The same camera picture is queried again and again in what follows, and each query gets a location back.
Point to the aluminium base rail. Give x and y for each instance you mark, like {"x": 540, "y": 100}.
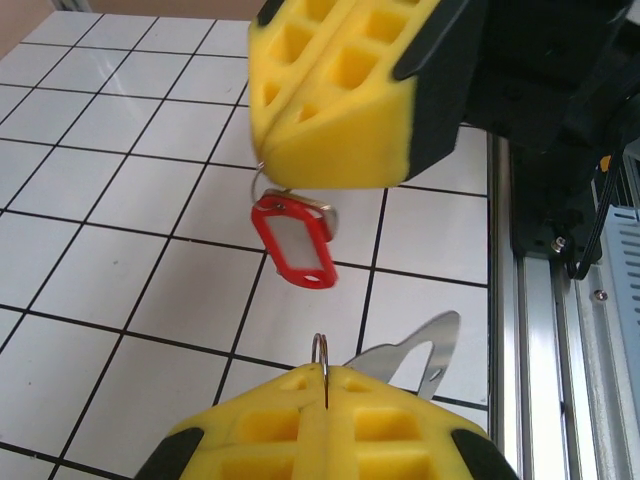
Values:
{"x": 535, "y": 350}

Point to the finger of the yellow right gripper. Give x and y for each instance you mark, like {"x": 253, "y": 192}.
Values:
{"x": 260, "y": 60}
{"x": 350, "y": 150}

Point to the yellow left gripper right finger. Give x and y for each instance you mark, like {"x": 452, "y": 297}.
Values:
{"x": 445, "y": 425}

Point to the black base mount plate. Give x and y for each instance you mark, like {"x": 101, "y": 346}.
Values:
{"x": 540, "y": 210}

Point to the red plastic key tag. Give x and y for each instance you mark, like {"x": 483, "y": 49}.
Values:
{"x": 287, "y": 272}

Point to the large metal split keyring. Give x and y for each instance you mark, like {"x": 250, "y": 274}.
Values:
{"x": 322, "y": 350}

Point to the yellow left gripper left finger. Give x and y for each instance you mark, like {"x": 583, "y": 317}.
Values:
{"x": 280, "y": 395}

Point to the small metal key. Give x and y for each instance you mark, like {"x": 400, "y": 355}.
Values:
{"x": 327, "y": 217}

